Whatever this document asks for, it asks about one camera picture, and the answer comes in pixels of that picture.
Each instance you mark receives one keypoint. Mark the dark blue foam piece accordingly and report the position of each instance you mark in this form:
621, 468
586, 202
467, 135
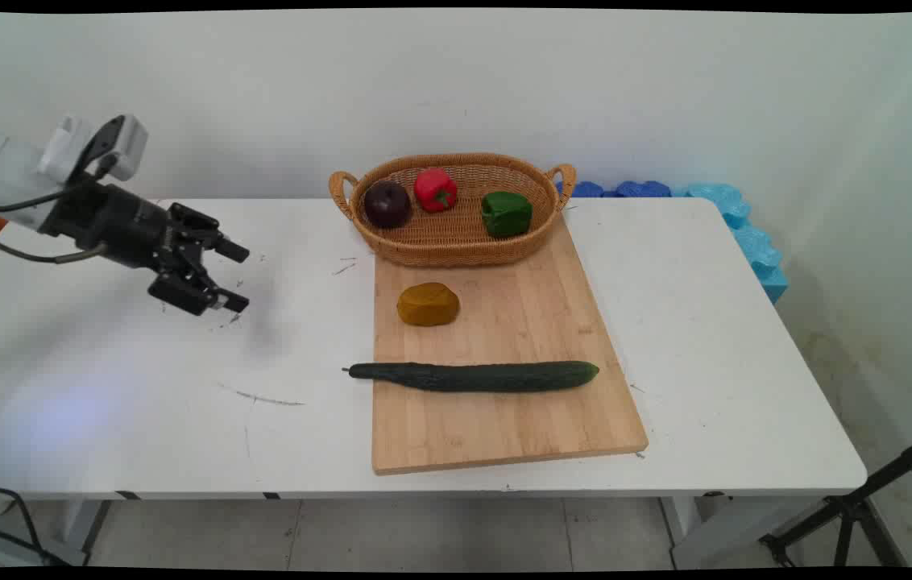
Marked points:
586, 190
643, 189

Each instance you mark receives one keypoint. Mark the black tripod stand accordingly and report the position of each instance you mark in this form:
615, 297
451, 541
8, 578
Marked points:
855, 507

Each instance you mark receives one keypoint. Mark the dark purple toy plum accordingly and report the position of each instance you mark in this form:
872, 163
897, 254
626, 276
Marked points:
387, 205

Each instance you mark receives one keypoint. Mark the wooden cutting board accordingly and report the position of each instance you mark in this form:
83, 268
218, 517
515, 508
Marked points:
504, 419

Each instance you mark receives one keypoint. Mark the oval wicker basket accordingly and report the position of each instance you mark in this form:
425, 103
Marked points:
456, 234

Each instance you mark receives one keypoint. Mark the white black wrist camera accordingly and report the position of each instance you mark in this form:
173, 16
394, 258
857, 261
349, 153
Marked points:
124, 145

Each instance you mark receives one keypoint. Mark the light blue foam piece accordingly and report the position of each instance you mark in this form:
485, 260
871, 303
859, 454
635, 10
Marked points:
774, 283
758, 248
718, 200

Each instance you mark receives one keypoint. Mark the brown yellow toy potato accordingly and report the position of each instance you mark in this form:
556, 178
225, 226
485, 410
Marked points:
428, 304

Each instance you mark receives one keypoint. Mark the white table leg with foot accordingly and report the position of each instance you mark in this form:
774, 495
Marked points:
714, 532

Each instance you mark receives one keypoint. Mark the dark green cucumber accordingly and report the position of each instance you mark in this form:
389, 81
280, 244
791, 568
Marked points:
476, 376

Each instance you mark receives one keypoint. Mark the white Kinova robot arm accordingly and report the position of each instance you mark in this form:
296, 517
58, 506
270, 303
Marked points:
1, 173

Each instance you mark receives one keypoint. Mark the green toy bell pepper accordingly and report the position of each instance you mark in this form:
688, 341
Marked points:
506, 214

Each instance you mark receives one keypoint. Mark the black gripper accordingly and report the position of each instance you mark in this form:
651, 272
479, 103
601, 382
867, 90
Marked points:
114, 221

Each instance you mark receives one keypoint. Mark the red toy bell pepper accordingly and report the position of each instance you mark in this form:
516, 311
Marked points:
434, 190

